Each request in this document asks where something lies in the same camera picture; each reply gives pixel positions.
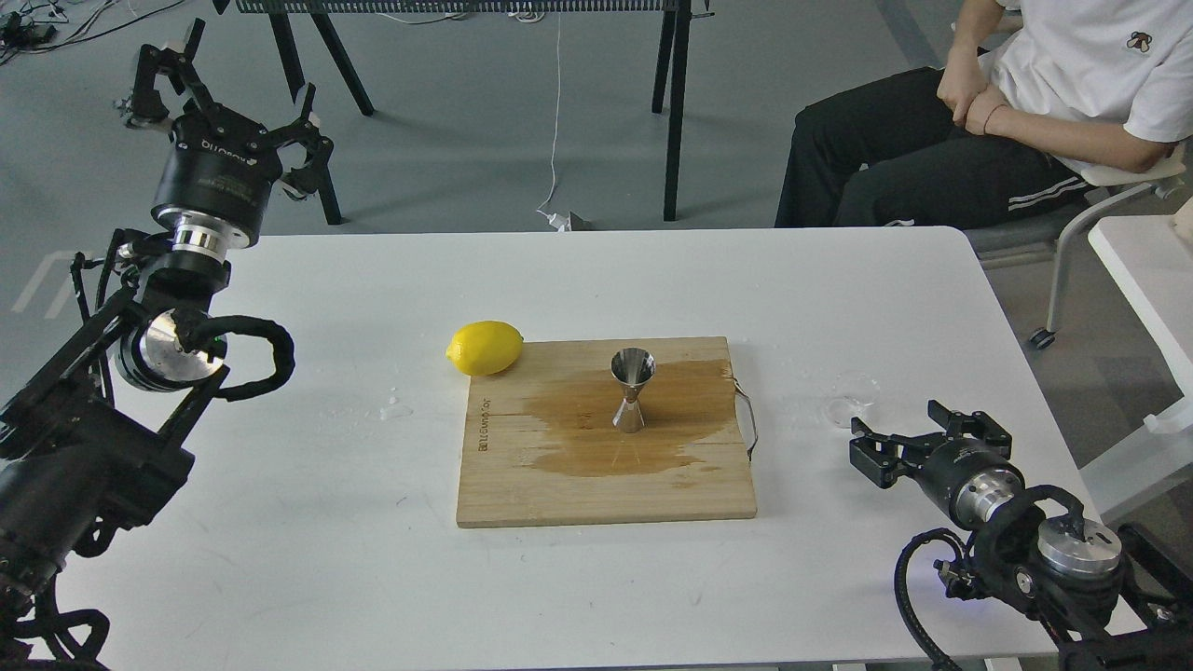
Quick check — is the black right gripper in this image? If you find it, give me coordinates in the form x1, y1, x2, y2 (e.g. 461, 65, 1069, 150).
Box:
849, 400, 1025, 531

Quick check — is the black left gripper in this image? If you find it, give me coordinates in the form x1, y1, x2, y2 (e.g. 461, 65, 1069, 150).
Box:
116, 18, 335, 250

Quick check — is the small clear glass cup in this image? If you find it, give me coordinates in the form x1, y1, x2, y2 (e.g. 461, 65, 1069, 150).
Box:
821, 370, 880, 430

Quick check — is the steel double jigger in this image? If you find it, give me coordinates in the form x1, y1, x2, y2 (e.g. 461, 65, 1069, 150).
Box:
610, 347, 656, 433

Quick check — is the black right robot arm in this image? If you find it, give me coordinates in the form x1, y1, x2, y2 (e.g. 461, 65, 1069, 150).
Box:
849, 401, 1192, 670

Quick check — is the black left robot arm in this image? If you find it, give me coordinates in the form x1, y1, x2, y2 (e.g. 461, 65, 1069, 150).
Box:
1, 19, 344, 670

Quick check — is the grey office chair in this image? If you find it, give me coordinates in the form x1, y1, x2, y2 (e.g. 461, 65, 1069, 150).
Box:
964, 142, 1187, 349

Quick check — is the white side table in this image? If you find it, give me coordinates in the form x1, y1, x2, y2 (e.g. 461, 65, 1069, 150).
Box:
1081, 201, 1193, 523

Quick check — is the yellow lemon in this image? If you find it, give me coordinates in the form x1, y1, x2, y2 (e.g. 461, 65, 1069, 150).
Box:
445, 322, 524, 377

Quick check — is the seated person white shirt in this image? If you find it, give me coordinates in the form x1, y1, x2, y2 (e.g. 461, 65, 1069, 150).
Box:
775, 1, 1192, 229

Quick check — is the wooden cutting board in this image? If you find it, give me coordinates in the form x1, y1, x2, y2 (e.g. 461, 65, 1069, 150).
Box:
456, 336, 758, 529

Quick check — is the white power cable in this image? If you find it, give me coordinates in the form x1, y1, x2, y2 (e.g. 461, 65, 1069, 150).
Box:
536, 11, 592, 232

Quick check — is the black metal frame table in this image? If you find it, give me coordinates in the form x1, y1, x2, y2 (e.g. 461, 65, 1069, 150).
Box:
214, 1, 698, 224

